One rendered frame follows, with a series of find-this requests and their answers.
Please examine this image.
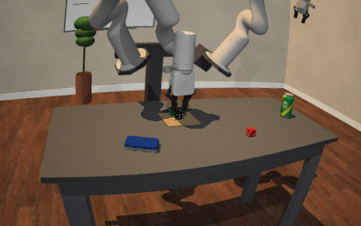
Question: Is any black die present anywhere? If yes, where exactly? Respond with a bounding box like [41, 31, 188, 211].
[174, 110, 184, 120]

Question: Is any red die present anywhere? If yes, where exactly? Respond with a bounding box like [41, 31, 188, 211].
[246, 127, 256, 137]

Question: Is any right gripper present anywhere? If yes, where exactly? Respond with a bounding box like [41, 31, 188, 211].
[165, 69, 196, 112]

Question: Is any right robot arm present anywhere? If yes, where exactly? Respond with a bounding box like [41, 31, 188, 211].
[89, 0, 196, 74]

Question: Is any green die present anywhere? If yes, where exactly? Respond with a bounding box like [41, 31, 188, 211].
[168, 107, 174, 116]

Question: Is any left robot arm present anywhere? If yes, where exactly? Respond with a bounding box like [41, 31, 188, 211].
[206, 0, 268, 73]

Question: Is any tan flat mat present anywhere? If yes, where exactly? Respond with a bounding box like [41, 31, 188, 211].
[158, 111, 202, 127]

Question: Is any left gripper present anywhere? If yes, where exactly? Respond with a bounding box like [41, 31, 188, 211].
[294, 0, 310, 23]

